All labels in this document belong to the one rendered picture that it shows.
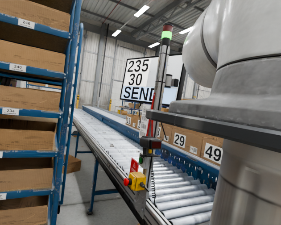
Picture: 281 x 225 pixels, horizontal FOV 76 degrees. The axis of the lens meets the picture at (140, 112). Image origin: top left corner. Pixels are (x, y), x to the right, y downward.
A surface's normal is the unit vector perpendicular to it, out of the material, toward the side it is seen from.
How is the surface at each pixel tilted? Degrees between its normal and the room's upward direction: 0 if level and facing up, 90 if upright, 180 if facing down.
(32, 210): 90
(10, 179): 92
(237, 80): 82
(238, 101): 56
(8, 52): 91
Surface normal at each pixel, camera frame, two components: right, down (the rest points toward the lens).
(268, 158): -0.69, -0.11
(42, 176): 0.47, 0.11
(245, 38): -0.94, -0.05
